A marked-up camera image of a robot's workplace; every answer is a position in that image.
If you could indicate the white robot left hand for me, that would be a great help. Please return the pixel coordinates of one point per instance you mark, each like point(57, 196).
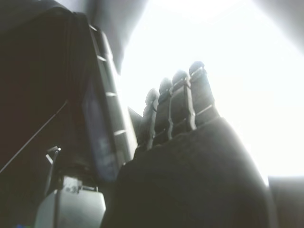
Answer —
point(190, 180)

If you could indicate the black hard case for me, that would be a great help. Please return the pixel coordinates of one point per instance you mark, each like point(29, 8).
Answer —
point(47, 71)

